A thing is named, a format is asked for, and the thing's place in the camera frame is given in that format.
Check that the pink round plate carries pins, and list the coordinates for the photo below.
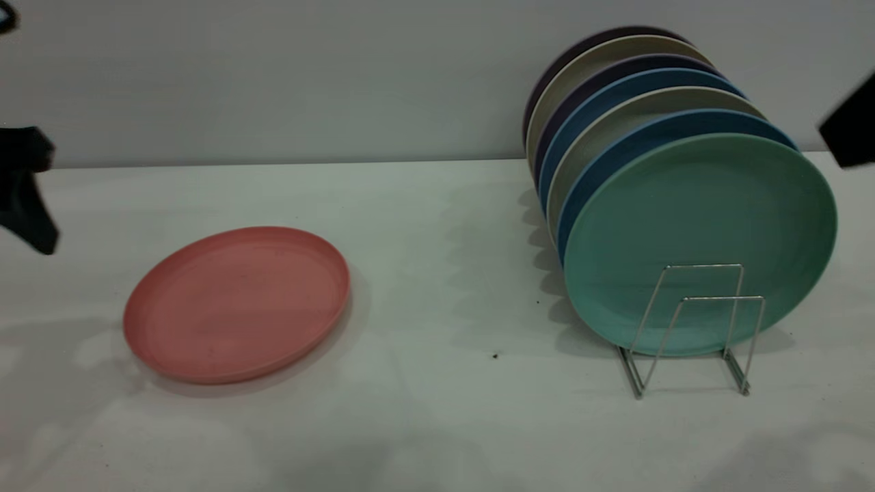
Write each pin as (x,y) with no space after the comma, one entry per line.
(239,307)

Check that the dark purple round plate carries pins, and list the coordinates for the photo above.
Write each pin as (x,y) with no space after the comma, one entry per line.
(581,48)

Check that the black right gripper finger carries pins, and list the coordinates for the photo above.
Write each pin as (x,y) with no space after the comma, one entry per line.
(854,130)

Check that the blue round plate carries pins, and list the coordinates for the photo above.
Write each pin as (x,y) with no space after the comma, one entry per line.
(588,109)
(615,160)

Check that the beige round plate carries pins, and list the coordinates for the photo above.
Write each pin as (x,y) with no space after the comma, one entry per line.
(601,126)
(581,68)

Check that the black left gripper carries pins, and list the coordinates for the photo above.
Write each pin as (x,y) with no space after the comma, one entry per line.
(24,149)

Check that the green round plate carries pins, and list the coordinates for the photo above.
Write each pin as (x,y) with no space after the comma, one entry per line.
(697,225)

